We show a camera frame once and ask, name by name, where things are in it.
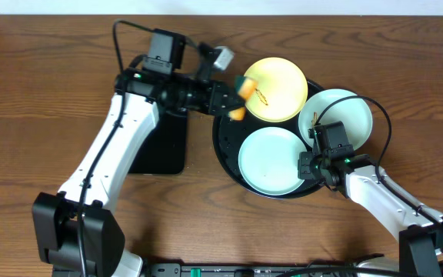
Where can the light green plate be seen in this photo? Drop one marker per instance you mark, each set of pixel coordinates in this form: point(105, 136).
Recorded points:
point(353, 113)
point(268, 160)

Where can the light green plate front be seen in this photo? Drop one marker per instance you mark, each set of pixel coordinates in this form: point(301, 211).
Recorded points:
point(268, 160)

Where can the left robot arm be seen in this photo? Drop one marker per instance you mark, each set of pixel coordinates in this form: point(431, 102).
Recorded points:
point(75, 228)

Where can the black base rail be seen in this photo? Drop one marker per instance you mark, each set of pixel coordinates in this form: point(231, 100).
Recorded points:
point(177, 270)

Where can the yellow plate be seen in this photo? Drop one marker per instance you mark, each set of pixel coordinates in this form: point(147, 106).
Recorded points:
point(281, 92)

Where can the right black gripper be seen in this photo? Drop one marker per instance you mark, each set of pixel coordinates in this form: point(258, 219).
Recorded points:
point(304, 169)

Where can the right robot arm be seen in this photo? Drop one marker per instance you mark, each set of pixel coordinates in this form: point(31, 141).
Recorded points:
point(417, 227)

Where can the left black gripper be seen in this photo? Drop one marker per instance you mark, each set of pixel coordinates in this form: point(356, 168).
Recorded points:
point(218, 100)

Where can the black rectangular tray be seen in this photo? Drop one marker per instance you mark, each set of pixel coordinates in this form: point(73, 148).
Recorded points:
point(163, 152)

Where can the round black tray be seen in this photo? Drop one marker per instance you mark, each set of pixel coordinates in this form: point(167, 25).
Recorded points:
point(228, 136)

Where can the green yellow sponge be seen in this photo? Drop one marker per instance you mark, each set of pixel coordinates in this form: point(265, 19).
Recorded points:
point(245, 88)

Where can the light green plate right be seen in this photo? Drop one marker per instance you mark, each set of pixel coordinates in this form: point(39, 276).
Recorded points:
point(353, 113)

